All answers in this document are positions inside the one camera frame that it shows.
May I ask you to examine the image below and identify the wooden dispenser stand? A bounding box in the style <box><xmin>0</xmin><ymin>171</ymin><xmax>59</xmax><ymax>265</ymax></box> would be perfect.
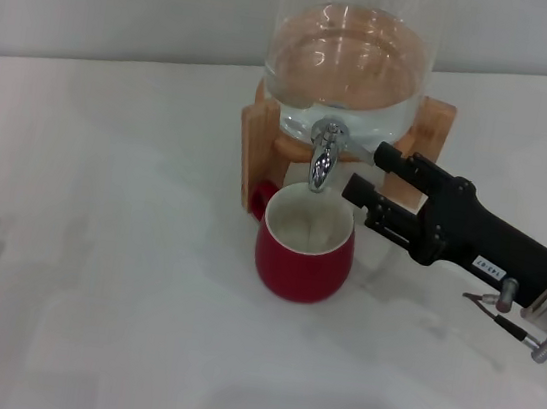
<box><xmin>230</xmin><ymin>72</ymin><xmax>459</xmax><ymax>236</ymax></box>

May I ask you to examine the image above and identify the glass water dispenser jar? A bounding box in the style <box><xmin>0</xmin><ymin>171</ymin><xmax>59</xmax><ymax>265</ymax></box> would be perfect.
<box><xmin>252</xmin><ymin>0</ymin><xmax>451</xmax><ymax>158</ymax></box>

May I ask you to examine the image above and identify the chrome faucet tap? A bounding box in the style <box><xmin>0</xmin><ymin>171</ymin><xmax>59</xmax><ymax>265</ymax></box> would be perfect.
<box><xmin>303</xmin><ymin>117</ymin><xmax>384</xmax><ymax>201</ymax></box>

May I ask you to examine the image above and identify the red ceramic cup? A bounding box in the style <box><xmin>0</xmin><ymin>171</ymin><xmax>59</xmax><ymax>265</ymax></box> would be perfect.
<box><xmin>235</xmin><ymin>175</ymin><xmax>365</xmax><ymax>310</ymax></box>

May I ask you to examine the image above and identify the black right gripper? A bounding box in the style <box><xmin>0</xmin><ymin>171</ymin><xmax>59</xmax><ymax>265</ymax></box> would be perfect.
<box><xmin>330</xmin><ymin>137</ymin><xmax>547</xmax><ymax>312</ymax></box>

